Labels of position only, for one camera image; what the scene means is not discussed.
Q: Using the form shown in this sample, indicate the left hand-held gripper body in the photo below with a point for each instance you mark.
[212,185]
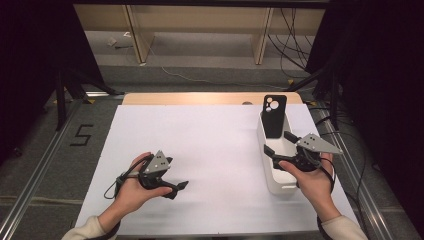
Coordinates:
[157,164]

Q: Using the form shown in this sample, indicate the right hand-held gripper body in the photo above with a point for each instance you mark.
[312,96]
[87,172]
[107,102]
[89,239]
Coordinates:
[316,143]

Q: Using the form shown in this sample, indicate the black phone case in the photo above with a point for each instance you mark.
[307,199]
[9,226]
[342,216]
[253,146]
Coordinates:
[274,123]

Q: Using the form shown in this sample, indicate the white rectangular plastic bin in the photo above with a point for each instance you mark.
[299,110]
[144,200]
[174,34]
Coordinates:
[281,180]

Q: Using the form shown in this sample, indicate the person's left hand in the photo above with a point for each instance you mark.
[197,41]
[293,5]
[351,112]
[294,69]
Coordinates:
[133,193]

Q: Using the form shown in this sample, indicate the person's right hand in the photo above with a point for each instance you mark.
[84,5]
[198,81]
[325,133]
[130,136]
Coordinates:
[316,190]

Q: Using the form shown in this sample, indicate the black metal stand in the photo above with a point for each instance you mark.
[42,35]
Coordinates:
[60,100]
[334,100]

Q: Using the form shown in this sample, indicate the white table cover board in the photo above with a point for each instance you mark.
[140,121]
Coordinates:
[216,150]

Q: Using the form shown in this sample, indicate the black curtain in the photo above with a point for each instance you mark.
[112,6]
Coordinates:
[26,50]
[383,66]

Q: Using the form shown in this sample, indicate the small white floor scrap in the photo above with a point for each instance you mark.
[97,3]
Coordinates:
[111,41]

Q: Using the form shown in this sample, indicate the light wooden shelf unit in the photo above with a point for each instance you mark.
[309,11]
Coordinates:
[200,18]

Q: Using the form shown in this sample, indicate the aluminium floor rail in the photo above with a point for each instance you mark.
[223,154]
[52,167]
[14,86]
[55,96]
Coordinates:
[350,166]
[31,188]

